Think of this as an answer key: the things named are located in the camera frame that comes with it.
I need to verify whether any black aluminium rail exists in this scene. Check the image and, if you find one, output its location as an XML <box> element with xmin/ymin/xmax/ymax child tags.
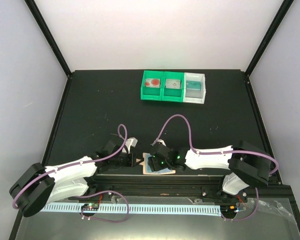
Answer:
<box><xmin>88</xmin><ymin>175</ymin><xmax>222</xmax><ymax>198</ymax></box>

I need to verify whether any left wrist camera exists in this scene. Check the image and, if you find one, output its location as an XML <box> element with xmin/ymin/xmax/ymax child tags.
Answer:
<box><xmin>122</xmin><ymin>137</ymin><xmax>138</xmax><ymax>154</ymax></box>

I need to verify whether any blue credit card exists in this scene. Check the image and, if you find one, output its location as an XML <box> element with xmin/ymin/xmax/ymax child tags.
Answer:
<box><xmin>143</xmin><ymin>153</ymin><xmax>174</xmax><ymax>175</ymax></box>

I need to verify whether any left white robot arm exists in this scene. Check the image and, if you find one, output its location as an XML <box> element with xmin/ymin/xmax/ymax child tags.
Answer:
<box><xmin>9</xmin><ymin>136</ymin><xmax>142</xmax><ymax>218</ymax></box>

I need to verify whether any teal card in bin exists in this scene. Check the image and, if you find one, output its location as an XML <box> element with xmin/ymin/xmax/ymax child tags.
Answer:
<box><xmin>186</xmin><ymin>80</ymin><xmax>202</xmax><ymax>91</ymax></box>

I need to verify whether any middle green bin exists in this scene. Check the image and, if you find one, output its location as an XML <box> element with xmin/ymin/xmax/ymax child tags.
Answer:
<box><xmin>162</xmin><ymin>71</ymin><xmax>184</xmax><ymax>103</ymax></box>

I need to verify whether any left black frame post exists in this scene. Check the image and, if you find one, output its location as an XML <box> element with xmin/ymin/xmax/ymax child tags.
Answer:
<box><xmin>24</xmin><ymin>0</ymin><xmax>72</xmax><ymax>78</ymax></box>

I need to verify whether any circuit board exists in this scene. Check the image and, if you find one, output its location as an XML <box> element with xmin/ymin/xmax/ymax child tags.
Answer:
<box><xmin>81</xmin><ymin>203</ymin><xmax>99</xmax><ymax>211</ymax></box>
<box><xmin>220</xmin><ymin>205</ymin><xmax>246</xmax><ymax>214</ymax></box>

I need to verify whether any right circuit board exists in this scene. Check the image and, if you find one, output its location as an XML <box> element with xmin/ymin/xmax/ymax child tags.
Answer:
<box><xmin>220</xmin><ymin>205</ymin><xmax>246</xmax><ymax>214</ymax></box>

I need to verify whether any right black frame post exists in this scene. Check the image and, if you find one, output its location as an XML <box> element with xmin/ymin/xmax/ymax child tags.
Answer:
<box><xmin>245</xmin><ymin>0</ymin><xmax>294</xmax><ymax>77</ymax></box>

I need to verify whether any left green bin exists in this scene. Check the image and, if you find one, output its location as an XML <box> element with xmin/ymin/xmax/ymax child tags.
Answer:
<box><xmin>140</xmin><ymin>70</ymin><xmax>164</xmax><ymax>101</ymax></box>

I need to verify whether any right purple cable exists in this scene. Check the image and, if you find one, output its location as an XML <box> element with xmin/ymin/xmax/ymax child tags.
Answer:
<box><xmin>152</xmin><ymin>114</ymin><xmax>280</xmax><ymax>222</ymax></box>

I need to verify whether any left circuit board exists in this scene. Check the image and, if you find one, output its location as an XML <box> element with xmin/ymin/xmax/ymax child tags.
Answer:
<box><xmin>81</xmin><ymin>203</ymin><xmax>99</xmax><ymax>211</ymax></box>

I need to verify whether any green bin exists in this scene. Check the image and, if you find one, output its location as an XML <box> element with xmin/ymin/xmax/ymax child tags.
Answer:
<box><xmin>162</xmin><ymin>71</ymin><xmax>184</xmax><ymax>103</ymax></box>
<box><xmin>140</xmin><ymin>70</ymin><xmax>164</xmax><ymax>101</ymax></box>

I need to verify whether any black frame post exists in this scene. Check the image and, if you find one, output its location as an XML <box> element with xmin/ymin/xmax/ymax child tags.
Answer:
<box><xmin>24</xmin><ymin>0</ymin><xmax>72</xmax><ymax>78</ymax></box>
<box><xmin>245</xmin><ymin>0</ymin><xmax>294</xmax><ymax>77</ymax></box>

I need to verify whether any beige card holder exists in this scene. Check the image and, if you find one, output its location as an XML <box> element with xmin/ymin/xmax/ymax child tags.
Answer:
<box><xmin>141</xmin><ymin>152</ymin><xmax>176</xmax><ymax>176</ymax></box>

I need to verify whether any grey patterned card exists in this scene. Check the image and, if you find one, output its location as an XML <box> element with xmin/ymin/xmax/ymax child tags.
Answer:
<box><xmin>165</xmin><ymin>78</ymin><xmax>182</xmax><ymax>90</ymax></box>

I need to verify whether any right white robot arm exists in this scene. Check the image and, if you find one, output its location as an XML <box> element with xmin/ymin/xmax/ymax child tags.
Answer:
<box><xmin>143</xmin><ymin>140</ymin><xmax>279</xmax><ymax>203</ymax></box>

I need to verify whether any red dotted card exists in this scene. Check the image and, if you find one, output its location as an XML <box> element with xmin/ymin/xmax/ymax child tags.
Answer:
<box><xmin>144</xmin><ymin>78</ymin><xmax>161</xmax><ymax>88</ymax></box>

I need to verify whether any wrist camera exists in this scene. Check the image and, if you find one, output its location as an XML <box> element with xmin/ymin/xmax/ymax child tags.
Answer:
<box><xmin>122</xmin><ymin>137</ymin><xmax>138</xmax><ymax>154</ymax></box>
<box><xmin>151</xmin><ymin>139</ymin><xmax>166</xmax><ymax>146</ymax></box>

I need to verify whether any white bin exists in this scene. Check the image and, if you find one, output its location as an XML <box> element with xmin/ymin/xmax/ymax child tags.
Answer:
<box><xmin>182</xmin><ymin>72</ymin><xmax>206</xmax><ymax>104</ymax></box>

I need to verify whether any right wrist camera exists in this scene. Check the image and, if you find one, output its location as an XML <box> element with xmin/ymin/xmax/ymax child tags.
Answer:
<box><xmin>151</xmin><ymin>139</ymin><xmax>166</xmax><ymax>146</ymax></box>

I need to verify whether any white slotted cable duct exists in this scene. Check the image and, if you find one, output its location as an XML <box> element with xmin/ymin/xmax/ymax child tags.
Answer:
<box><xmin>41</xmin><ymin>202</ymin><xmax>221</xmax><ymax>217</ymax></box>

